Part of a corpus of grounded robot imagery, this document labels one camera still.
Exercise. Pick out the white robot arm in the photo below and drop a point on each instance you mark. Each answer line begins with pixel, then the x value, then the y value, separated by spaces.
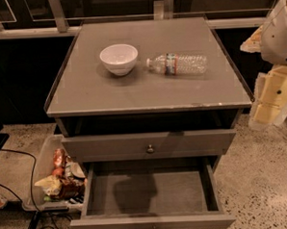
pixel 270 39

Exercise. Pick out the red snack bag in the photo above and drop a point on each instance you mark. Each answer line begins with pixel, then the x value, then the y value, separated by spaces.
pixel 59 158

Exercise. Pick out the grey top drawer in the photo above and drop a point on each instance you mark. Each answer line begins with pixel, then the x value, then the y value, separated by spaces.
pixel 142 146

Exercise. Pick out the brown snack bag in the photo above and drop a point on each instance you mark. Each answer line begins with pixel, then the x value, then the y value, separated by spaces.
pixel 71 188

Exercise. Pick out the grey wooden drawer cabinet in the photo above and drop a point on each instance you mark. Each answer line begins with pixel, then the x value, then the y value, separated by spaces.
pixel 88 100

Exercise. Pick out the grey drawer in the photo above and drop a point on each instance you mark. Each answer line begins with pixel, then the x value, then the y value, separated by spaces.
pixel 142 146
pixel 177 193

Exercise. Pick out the metal window railing frame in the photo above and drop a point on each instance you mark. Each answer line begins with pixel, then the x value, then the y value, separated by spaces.
pixel 35 18

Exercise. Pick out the clear plastic water bottle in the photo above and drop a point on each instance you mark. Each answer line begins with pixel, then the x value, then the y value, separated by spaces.
pixel 175 64

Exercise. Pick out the yellow snack bag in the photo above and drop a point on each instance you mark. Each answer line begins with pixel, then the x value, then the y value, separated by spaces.
pixel 51 185

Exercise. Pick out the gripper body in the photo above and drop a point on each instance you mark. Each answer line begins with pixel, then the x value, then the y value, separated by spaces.
pixel 279 42

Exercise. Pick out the clear plastic storage bin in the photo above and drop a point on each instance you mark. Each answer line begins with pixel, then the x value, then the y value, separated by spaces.
pixel 36 198

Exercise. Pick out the white ceramic bowl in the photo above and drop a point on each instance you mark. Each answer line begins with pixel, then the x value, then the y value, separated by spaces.
pixel 119 59

